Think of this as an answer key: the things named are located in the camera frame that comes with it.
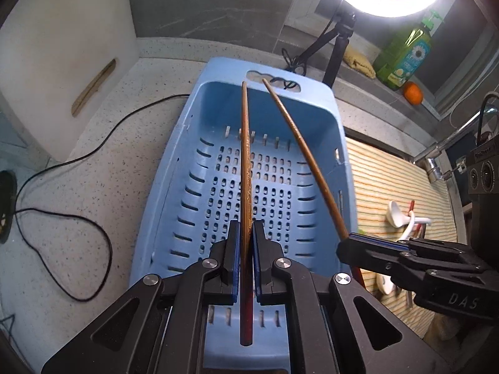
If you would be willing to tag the green dish soap bottle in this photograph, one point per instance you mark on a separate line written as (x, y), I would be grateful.
(397, 63)

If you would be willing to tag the yellow sponge cloth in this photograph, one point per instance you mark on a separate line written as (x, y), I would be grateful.
(359, 62)

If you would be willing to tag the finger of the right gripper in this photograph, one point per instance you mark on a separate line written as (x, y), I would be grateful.
(360, 255)
(378, 242)

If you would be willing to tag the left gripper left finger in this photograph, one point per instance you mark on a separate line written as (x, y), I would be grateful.
(227, 253)

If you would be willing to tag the white cutting board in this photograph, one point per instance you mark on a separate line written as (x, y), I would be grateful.
(59, 61)

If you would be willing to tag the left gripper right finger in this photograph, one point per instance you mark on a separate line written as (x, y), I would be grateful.
(268, 290)

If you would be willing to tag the striped yellow dish cloth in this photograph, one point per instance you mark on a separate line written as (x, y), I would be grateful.
(395, 199)

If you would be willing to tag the orange fruit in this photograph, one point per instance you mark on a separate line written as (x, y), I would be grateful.
(413, 93)

